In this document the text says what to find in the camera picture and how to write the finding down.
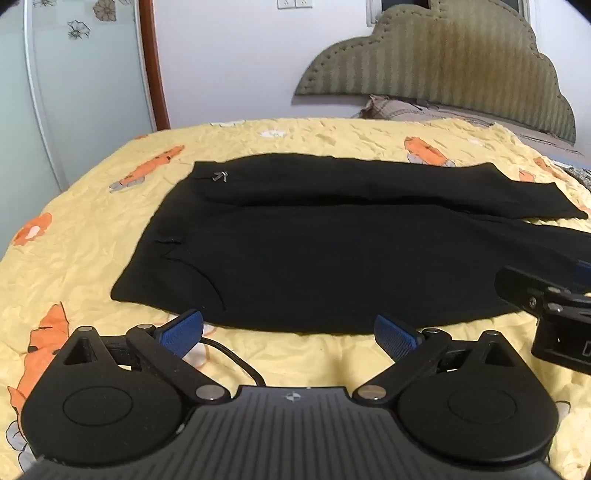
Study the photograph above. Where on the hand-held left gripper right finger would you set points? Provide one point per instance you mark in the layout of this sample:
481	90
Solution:
391	336

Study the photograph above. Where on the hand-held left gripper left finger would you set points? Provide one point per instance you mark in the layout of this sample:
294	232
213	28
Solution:
183	331

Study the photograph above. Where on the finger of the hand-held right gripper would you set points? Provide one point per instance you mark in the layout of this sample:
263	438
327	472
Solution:
521	290

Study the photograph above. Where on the black pants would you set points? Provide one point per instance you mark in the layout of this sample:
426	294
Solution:
323	249

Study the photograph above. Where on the dark patterned cloth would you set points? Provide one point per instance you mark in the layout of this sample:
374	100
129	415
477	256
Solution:
581	175

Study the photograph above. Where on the yellow carrot-print blanket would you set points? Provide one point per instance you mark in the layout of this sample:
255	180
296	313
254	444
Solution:
92	230

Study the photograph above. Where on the beige plaid pillow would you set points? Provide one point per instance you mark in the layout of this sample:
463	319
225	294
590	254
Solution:
406	108

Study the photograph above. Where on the olive striped padded headboard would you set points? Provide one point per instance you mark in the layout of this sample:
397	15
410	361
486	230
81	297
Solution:
443	60

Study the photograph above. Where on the frosted flower-print sliding door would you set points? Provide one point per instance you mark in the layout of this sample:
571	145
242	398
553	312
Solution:
55	92

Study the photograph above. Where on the brown wooden door frame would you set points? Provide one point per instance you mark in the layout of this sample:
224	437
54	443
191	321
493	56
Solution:
154	64

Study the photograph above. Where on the white wall socket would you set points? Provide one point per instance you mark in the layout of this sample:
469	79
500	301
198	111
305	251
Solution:
285	3
303	3

